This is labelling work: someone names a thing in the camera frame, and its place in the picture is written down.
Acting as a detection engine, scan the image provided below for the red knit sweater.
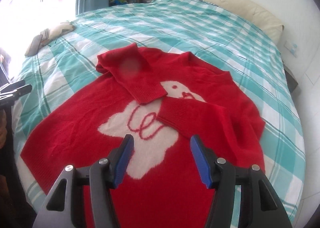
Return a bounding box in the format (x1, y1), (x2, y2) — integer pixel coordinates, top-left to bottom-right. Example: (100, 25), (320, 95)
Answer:
(21, 44), (265, 227)

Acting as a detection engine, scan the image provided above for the person's left hand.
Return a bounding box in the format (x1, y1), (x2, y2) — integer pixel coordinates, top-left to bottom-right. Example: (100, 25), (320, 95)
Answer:
(0, 110), (7, 149)

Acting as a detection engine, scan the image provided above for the small patterned cushion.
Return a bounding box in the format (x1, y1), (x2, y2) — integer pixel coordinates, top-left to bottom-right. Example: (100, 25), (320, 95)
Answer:
(40, 22), (75, 46)

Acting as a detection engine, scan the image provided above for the teal white plaid bedspread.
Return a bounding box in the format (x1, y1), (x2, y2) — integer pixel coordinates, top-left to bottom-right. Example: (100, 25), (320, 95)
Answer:
(12, 0), (305, 220)

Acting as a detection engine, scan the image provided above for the wall socket plate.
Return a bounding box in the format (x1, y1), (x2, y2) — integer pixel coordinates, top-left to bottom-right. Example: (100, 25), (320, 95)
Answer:
(284, 40), (298, 57)

